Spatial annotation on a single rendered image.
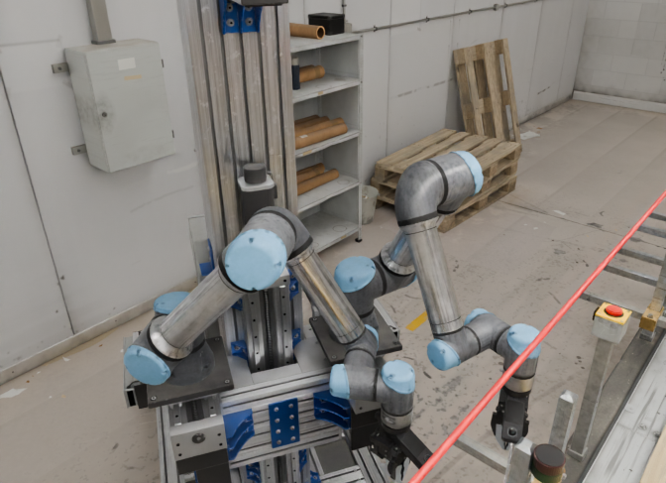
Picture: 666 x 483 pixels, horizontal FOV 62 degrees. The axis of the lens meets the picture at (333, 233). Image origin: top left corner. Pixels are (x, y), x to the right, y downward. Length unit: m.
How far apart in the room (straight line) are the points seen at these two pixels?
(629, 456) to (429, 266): 1.09
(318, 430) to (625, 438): 1.02
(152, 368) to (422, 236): 0.70
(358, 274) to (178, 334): 0.52
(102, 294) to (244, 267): 2.51
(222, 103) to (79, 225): 2.03
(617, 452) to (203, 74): 1.70
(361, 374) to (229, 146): 0.67
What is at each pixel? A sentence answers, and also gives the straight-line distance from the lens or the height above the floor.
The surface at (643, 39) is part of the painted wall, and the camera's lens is 8.84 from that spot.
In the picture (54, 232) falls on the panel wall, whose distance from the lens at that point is 3.33.
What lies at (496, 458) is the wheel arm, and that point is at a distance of 1.68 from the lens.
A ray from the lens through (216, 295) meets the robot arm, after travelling 1.23.
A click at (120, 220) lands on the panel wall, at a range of 3.49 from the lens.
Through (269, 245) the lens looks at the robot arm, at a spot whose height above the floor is 1.55.
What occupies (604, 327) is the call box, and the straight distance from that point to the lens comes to 1.63.
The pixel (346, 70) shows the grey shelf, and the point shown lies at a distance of 4.06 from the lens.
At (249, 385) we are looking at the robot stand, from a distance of 1.70.
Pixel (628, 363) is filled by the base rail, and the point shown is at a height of 0.70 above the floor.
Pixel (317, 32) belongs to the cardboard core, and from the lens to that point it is 3.78.
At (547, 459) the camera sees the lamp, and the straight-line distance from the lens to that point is 1.26.
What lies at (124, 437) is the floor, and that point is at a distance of 3.02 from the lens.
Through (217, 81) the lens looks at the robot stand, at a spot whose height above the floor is 1.78.
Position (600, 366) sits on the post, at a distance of 1.72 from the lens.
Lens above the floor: 2.08
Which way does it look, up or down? 27 degrees down
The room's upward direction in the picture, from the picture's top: 1 degrees counter-clockwise
